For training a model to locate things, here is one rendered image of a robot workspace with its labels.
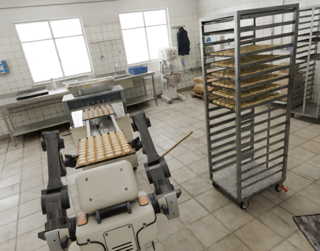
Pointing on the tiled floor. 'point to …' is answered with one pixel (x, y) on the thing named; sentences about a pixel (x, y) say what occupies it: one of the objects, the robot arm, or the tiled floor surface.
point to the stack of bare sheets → (314, 229)
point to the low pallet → (200, 95)
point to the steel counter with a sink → (127, 81)
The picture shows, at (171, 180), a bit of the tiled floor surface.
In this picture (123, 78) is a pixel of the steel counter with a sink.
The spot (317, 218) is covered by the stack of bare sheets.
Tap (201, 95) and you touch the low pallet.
